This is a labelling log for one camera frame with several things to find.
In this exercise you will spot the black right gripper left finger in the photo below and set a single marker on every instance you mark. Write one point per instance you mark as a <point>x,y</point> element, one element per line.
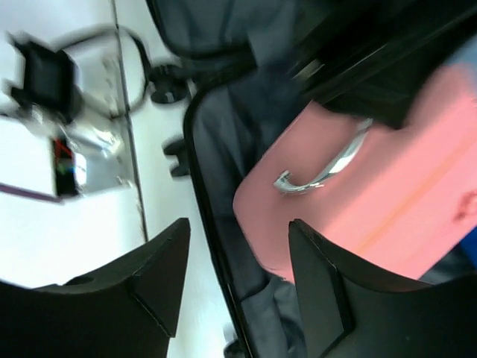
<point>127,308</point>

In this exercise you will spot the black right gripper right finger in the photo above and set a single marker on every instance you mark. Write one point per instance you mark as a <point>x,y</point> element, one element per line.
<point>353,308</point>

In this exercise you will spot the pink vanity case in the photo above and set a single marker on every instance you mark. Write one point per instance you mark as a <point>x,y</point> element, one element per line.
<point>400,199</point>

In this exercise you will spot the blue shirt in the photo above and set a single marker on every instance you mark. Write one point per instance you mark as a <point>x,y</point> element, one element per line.
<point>461,260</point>

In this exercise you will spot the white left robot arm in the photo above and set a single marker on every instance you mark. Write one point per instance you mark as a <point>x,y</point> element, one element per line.
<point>50,103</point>

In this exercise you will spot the grey hard-shell suitcase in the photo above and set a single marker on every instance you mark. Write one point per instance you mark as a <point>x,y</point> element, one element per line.
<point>255,65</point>

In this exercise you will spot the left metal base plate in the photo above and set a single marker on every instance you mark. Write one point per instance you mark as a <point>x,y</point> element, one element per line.
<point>92,154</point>

